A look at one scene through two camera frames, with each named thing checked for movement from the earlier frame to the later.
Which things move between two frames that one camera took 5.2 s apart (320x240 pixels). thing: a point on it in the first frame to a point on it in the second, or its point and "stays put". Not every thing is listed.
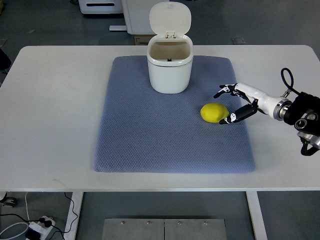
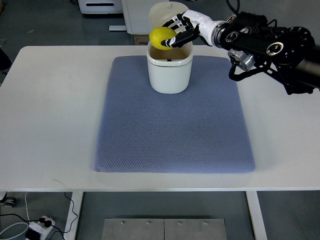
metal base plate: [164, 229] stays put
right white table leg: [257, 215] stays put
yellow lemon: [214, 112] to [159, 34]
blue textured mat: [142, 130] stays put
